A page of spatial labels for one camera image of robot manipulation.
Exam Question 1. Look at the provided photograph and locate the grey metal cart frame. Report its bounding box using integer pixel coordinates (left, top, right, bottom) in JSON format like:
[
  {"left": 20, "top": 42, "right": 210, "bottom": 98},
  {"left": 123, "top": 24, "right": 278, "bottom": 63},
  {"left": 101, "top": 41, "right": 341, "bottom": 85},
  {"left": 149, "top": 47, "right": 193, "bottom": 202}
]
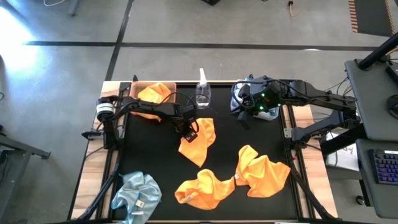
[{"left": 0, "top": 124, "right": 52, "bottom": 224}]

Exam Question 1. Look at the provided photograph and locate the white paper sheet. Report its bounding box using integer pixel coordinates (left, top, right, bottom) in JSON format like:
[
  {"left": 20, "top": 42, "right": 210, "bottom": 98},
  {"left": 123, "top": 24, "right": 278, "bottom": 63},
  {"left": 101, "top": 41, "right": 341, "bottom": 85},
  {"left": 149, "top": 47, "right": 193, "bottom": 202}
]
[{"left": 325, "top": 142, "right": 361, "bottom": 172}]

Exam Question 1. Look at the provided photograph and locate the grey desk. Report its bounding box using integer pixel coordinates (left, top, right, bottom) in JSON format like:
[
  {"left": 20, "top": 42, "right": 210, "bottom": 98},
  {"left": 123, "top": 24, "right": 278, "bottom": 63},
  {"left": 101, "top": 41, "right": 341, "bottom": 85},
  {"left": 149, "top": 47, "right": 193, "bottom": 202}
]
[
  {"left": 356, "top": 139, "right": 398, "bottom": 219},
  {"left": 344, "top": 58, "right": 398, "bottom": 142}
]

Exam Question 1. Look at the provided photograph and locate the pale blue plastic basket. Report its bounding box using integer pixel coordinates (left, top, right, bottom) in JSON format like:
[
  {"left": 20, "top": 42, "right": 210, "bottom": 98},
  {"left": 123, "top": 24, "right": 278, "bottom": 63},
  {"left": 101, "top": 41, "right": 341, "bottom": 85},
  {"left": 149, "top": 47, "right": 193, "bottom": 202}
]
[{"left": 229, "top": 80, "right": 280, "bottom": 121}]

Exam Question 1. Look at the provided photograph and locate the black diagonal frame strut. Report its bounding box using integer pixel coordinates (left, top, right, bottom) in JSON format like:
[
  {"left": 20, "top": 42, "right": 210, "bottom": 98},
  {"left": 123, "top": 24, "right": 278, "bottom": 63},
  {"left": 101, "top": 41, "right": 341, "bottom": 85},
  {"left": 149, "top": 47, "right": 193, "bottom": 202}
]
[
  {"left": 76, "top": 169, "right": 124, "bottom": 222},
  {"left": 289, "top": 167, "right": 335, "bottom": 222}
]

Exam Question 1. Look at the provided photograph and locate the orange microfiber towel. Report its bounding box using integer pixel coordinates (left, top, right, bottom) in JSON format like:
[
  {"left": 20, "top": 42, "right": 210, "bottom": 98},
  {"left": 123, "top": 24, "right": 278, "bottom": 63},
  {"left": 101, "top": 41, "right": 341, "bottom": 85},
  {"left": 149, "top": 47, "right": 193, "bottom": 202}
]
[
  {"left": 234, "top": 144, "right": 292, "bottom": 198},
  {"left": 133, "top": 82, "right": 172, "bottom": 123},
  {"left": 174, "top": 169, "right": 236, "bottom": 211},
  {"left": 178, "top": 117, "right": 217, "bottom": 168}
]

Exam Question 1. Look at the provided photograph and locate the black table mat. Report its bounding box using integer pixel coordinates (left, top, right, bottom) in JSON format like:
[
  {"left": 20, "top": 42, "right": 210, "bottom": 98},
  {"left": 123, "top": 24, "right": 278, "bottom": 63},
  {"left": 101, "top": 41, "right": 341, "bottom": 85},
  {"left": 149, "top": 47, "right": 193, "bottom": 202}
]
[{"left": 113, "top": 82, "right": 300, "bottom": 222}]

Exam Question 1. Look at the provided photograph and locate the black pole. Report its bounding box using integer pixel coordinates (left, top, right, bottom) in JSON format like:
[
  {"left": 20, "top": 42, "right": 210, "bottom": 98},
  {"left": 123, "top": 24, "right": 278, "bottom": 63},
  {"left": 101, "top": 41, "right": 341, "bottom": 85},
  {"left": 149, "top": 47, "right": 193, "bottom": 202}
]
[{"left": 357, "top": 32, "right": 398, "bottom": 71}]

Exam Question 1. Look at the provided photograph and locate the clear spray bottle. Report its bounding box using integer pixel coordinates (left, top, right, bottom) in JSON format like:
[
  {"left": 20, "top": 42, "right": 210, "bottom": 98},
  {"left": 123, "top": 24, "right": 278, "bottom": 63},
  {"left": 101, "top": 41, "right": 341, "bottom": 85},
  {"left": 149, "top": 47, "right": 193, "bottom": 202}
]
[{"left": 195, "top": 67, "right": 212, "bottom": 110}]

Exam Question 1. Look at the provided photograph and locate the black mat with striped edge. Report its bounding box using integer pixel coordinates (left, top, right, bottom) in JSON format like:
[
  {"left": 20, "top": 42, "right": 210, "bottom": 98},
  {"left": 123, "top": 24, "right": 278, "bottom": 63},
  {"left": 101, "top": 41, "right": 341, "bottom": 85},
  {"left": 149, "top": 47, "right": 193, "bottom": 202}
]
[{"left": 348, "top": 0, "right": 396, "bottom": 37}]

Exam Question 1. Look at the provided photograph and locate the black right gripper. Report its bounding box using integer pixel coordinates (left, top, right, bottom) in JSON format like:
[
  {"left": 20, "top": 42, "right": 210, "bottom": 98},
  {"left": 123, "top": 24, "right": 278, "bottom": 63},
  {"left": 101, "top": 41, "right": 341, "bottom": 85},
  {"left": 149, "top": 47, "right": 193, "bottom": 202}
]
[{"left": 238, "top": 83, "right": 265, "bottom": 130}]

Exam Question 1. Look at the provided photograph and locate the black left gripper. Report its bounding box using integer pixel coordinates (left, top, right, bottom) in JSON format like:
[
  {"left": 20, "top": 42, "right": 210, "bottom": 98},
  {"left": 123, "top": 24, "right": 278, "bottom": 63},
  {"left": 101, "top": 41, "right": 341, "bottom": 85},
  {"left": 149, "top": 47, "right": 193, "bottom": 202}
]
[{"left": 177, "top": 105, "right": 200, "bottom": 144}]

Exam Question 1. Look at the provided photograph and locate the yellow cable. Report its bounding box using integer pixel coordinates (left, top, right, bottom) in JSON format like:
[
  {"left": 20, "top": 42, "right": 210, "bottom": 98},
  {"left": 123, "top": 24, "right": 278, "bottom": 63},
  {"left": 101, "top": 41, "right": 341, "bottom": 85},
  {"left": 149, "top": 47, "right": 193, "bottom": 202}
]
[{"left": 287, "top": 1, "right": 304, "bottom": 18}]

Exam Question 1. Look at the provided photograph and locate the backlit black keyboard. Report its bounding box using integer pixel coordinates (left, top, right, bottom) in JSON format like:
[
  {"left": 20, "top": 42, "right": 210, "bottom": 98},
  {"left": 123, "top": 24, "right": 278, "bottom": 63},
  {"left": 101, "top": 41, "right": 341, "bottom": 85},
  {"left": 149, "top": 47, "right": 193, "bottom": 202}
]
[{"left": 368, "top": 149, "right": 398, "bottom": 186}]

